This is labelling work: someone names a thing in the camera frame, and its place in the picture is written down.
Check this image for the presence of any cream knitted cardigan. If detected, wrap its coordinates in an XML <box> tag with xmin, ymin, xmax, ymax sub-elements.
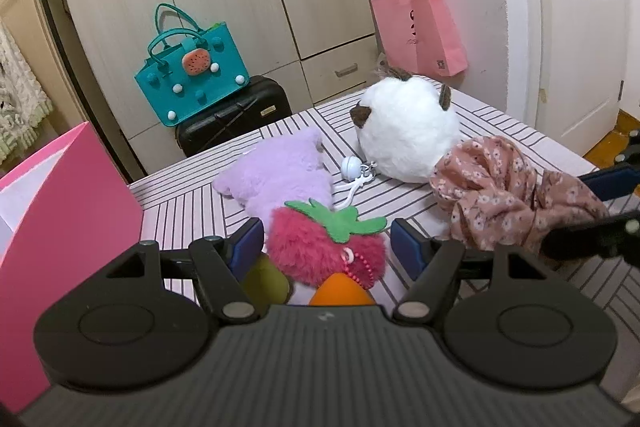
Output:
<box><xmin>0</xmin><ymin>23</ymin><xmax>54</xmax><ymax>162</ymax></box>

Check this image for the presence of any pink cardboard box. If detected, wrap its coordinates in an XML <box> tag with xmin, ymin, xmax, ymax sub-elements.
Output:
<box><xmin>1</xmin><ymin>122</ymin><xmax>143</xmax><ymax>413</ymax></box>

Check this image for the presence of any pink tote bag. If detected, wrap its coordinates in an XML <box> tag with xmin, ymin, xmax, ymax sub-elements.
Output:
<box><xmin>371</xmin><ymin>0</ymin><xmax>468</xmax><ymax>78</ymax></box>

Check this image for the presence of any purple plush toy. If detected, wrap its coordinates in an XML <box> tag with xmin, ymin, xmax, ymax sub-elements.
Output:
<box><xmin>213</xmin><ymin>127</ymin><xmax>333</xmax><ymax>229</ymax></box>

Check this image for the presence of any white door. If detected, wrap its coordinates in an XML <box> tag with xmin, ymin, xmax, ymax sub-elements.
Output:
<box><xmin>506</xmin><ymin>0</ymin><xmax>629</xmax><ymax>155</ymax></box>

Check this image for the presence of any white bell keychain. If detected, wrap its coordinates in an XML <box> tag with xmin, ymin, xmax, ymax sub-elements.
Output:
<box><xmin>333</xmin><ymin>156</ymin><xmax>376</xmax><ymax>210</ymax></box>

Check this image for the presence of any red strawberry plush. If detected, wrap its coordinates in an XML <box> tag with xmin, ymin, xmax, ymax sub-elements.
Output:
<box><xmin>266</xmin><ymin>199</ymin><xmax>387</xmax><ymax>289</ymax></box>

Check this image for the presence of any white round plush toy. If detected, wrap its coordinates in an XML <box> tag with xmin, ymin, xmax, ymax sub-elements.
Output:
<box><xmin>349</xmin><ymin>64</ymin><xmax>461</xmax><ymax>183</ymax></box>

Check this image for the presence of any teal felt handbag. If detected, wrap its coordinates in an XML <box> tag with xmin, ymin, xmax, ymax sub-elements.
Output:
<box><xmin>134</xmin><ymin>2</ymin><xmax>250</xmax><ymax>127</ymax></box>

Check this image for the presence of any striped tablecloth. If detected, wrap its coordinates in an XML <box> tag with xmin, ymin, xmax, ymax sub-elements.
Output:
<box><xmin>130</xmin><ymin>91</ymin><xmax>639</xmax><ymax>399</ymax></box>

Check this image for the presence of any black suitcase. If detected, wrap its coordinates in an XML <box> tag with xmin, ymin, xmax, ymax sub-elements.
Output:
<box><xmin>175</xmin><ymin>76</ymin><xmax>292</xmax><ymax>157</ymax></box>

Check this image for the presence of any orange plush ball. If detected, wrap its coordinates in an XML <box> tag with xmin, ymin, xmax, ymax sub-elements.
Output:
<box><xmin>309</xmin><ymin>273</ymin><xmax>375</xmax><ymax>307</ymax></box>

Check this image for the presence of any pink floral scrunchie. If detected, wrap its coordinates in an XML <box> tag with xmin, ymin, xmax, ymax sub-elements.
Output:
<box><xmin>430</xmin><ymin>136</ymin><xmax>608</xmax><ymax>254</ymax></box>

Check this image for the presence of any green plush ball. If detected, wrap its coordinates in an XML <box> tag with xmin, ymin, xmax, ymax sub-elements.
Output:
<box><xmin>241</xmin><ymin>254</ymin><xmax>291</xmax><ymax>312</ymax></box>

